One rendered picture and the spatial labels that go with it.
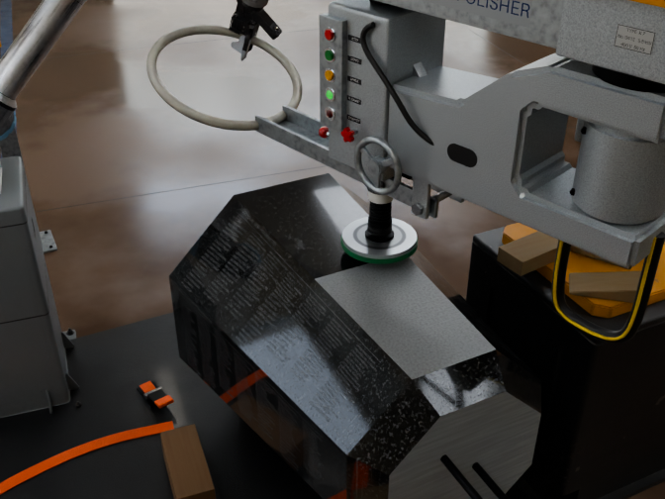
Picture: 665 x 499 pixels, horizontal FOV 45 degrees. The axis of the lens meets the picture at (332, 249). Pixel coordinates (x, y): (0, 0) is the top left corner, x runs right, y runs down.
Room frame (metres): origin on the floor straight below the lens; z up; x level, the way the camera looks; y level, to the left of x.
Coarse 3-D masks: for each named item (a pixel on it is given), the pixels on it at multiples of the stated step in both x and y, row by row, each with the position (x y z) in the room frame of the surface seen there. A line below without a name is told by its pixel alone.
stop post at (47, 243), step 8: (8, 136) 3.28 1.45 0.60; (16, 136) 3.30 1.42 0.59; (0, 144) 3.27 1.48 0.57; (8, 144) 3.28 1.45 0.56; (16, 144) 3.30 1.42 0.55; (8, 152) 3.28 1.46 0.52; (16, 152) 3.29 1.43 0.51; (24, 168) 3.30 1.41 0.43; (40, 232) 3.43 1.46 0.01; (48, 232) 3.43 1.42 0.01; (48, 240) 3.35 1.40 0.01; (48, 248) 3.28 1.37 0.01; (56, 248) 3.28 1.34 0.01
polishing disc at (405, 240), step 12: (348, 228) 1.98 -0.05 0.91; (360, 228) 1.98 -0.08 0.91; (396, 228) 1.98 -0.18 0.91; (408, 228) 1.98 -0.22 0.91; (348, 240) 1.92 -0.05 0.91; (360, 240) 1.92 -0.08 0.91; (396, 240) 1.92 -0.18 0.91; (408, 240) 1.92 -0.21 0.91; (360, 252) 1.86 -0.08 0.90; (372, 252) 1.85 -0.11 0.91; (384, 252) 1.85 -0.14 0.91; (396, 252) 1.85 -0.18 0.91
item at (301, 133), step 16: (288, 112) 2.28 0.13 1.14; (272, 128) 2.17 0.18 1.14; (288, 128) 2.23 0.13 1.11; (304, 128) 2.23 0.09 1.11; (320, 128) 2.19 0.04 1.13; (288, 144) 2.12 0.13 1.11; (304, 144) 2.07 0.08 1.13; (320, 144) 2.13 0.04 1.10; (320, 160) 2.03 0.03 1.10; (352, 176) 1.94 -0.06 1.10; (368, 176) 1.90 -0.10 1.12; (400, 192) 1.82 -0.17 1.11; (416, 208) 1.74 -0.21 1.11; (432, 208) 1.74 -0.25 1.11
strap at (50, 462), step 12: (132, 432) 2.05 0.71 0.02; (144, 432) 2.05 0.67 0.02; (156, 432) 2.05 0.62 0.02; (84, 444) 1.99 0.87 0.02; (96, 444) 1.99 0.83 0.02; (108, 444) 1.99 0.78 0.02; (60, 456) 1.93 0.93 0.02; (72, 456) 1.93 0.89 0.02; (36, 468) 1.88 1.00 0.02; (48, 468) 1.88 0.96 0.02; (12, 480) 1.83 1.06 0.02; (24, 480) 1.83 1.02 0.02; (0, 492) 1.78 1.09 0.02
